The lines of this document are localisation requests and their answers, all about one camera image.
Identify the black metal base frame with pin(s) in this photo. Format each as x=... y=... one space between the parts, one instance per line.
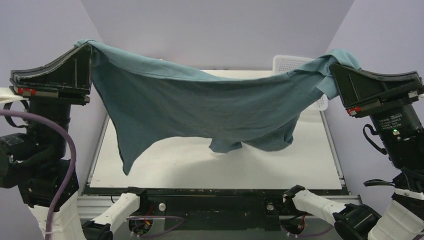
x=212 y=209

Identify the white plastic laundry basket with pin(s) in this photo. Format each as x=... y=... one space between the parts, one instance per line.
x=286 y=63

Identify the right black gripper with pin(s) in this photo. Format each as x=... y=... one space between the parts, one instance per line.
x=383 y=104

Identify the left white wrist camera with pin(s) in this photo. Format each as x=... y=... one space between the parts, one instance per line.
x=8 y=96

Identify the teal blue t-shirt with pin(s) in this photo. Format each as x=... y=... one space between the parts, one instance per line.
x=149 y=100

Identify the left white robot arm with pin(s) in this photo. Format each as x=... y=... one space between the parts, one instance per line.
x=41 y=161

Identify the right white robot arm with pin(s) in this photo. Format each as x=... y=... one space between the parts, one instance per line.
x=397 y=133

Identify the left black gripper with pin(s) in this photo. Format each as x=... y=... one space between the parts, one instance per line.
x=53 y=91

